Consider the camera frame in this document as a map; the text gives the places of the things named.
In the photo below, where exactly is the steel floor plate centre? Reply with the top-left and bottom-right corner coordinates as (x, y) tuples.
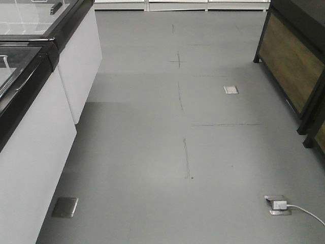
(223, 85), (239, 95)

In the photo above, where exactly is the steel floor plate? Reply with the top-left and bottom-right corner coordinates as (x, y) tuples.
(52, 197), (79, 218)
(223, 85), (239, 95)

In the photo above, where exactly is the near white chest freezer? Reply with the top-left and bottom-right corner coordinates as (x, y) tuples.
(1, 43), (77, 243)

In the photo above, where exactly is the white chest freezer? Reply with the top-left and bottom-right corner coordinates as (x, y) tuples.
(1, 43), (77, 243)
(1, 1), (102, 124)

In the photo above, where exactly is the steel floor plate left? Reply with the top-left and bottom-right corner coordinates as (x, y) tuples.
(52, 197), (79, 218)

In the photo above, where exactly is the white shelf base far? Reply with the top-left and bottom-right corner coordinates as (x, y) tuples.
(94, 0), (270, 12)

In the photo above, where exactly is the open floor socket box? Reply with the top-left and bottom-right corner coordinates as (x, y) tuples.
(264, 195), (291, 216)

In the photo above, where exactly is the far white chest freezer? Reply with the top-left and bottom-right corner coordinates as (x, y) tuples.
(1, 1), (102, 124)

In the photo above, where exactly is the white power adapter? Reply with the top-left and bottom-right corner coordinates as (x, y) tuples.
(271, 200), (287, 210)

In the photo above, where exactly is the wooden black-framed display stand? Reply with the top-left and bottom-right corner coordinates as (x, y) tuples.
(253, 0), (325, 135)

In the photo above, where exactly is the white power cable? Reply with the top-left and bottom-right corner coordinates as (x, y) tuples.
(286, 204), (325, 227)

